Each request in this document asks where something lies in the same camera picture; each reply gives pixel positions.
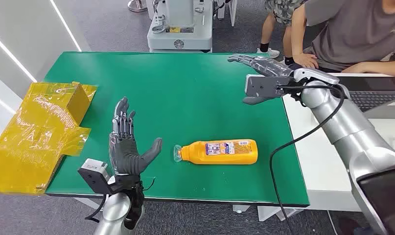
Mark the orange detergent bottle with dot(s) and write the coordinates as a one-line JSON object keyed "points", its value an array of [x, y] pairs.
{"points": [[223, 157]]}

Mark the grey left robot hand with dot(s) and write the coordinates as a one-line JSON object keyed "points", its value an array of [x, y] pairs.
{"points": [[124, 152]]}

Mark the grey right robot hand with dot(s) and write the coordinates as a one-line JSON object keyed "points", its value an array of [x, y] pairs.
{"points": [[268, 66]]}

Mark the white robot base machine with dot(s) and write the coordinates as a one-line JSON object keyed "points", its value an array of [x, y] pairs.
{"points": [[181, 35]]}

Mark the white desk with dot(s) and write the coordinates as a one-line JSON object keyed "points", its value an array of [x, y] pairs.
{"points": [[310, 155]]}

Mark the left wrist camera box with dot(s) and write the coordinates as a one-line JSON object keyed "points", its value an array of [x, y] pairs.
{"points": [[93, 178]]}

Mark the dark laptop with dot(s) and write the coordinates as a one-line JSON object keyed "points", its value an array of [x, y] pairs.
{"points": [[372, 97]]}

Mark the standing person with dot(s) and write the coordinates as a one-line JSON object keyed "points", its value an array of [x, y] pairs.
{"points": [[281, 9]]}

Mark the person's hand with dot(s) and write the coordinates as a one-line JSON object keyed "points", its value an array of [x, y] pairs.
{"points": [[306, 61]]}

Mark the person's forearm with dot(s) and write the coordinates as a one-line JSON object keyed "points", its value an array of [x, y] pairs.
{"points": [[378, 68]]}

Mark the white furniture legs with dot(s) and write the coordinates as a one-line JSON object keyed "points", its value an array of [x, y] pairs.
{"points": [[231, 13]]}

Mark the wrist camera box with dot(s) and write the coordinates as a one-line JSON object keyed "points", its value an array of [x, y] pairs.
{"points": [[93, 178], [262, 86]]}

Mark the green table mat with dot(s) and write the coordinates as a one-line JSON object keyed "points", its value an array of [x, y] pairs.
{"points": [[190, 97]]}

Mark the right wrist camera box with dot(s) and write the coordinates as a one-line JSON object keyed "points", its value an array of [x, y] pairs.
{"points": [[262, 86]]}

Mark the yellow taped cardboard box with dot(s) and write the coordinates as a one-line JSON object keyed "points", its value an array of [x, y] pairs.
{"points": [[32, 139]]}

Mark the seated person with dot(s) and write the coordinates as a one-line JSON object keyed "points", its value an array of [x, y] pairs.
{"points": [[353, 32]]}

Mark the chrome stand base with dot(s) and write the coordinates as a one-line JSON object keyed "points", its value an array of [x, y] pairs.
{"points": [[137, 6]]}

